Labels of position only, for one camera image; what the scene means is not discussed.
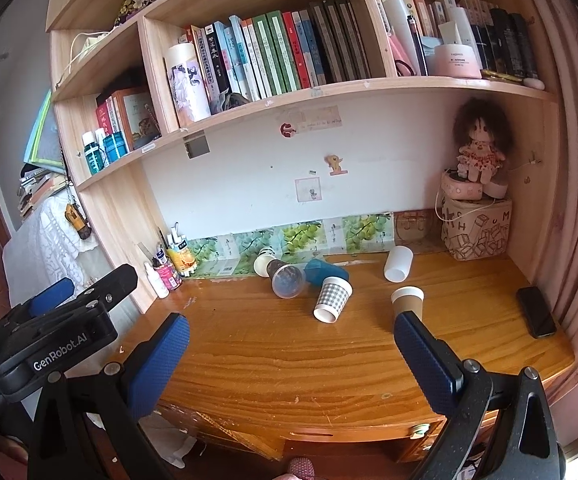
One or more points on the black smartphone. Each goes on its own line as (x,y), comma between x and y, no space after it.
(536,312)

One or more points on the brown printed box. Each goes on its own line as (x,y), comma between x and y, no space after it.
(136,115)

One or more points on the small square mirror tile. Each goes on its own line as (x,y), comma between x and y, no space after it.
(197,146)

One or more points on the white pebble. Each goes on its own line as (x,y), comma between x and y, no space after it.
(534,83)

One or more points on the small bag with flowers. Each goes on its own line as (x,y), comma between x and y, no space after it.
(129,10)

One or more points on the grey cloth pouch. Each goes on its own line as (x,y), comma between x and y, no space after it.
(226,102)

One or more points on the white printed cylinder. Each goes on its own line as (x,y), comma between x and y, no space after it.
(186,85)

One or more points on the pink and white jar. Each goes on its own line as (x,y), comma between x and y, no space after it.
(456,62)

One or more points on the brown printed wall sticker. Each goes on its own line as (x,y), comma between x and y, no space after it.
(411,229)

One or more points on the stack of books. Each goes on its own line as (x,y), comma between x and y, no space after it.
(39,187)

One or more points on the pink case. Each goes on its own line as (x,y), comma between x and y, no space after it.
(400,55)

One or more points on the white round device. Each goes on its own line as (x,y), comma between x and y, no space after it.
(498,187)

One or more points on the teal jar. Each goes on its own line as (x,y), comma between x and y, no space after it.
(116,147)

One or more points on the plain white cup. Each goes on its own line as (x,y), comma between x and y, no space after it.
(399,262)

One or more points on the clear grey plastic cup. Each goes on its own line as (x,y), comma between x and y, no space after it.
(289,284)

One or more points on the wooden bookshelf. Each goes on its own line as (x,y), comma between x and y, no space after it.
(319,91)

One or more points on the gold flat item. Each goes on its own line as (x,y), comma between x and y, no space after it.
(501,76)

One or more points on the pink square wall sticker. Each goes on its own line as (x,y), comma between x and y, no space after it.
(307,191)

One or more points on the green framed board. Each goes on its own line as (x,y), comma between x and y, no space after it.
(44,140)

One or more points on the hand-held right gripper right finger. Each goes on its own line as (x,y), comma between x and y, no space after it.
(426,360)

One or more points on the pink slipper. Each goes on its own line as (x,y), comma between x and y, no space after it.
(301,469)

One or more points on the checkered paper cup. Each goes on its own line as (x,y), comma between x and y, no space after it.
(334,297)

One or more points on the white cup with dark band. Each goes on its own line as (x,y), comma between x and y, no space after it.
(263,263)

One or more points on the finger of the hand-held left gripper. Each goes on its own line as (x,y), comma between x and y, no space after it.
(114,284)
(51,296)

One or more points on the yellow pen holder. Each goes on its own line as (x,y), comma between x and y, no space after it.
(185,259)

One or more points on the green leaf wall sticker strip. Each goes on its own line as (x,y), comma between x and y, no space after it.
(299,237)

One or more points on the white lace cloth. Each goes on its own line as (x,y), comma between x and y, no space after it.
(54,250)

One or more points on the blue plastic cup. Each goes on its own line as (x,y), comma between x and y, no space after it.
(330,272)

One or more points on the teal bottle with white cap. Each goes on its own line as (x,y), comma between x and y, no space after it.
(93,157)

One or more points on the rag doll with brown hair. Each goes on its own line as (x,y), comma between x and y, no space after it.
(481,152)

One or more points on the row of upright books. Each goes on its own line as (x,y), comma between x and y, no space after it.
(499,35)
(279,50)

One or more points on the brown paper cup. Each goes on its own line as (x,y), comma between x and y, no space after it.
(409,306)

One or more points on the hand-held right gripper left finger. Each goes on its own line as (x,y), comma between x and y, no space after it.
(161,365)

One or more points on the red wall sticker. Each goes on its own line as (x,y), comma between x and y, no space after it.
(287,130)

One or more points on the white dropper bottle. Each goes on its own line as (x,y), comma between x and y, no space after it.
(158,284)

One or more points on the red book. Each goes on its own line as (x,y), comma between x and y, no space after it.
(104,117)

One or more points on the tall white bottle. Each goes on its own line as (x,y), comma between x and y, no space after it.
(401,17)

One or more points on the pink round box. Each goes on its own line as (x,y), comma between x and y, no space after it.
(461,189)

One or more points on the printed fabric storage box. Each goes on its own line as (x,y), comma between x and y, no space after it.
(476,235)

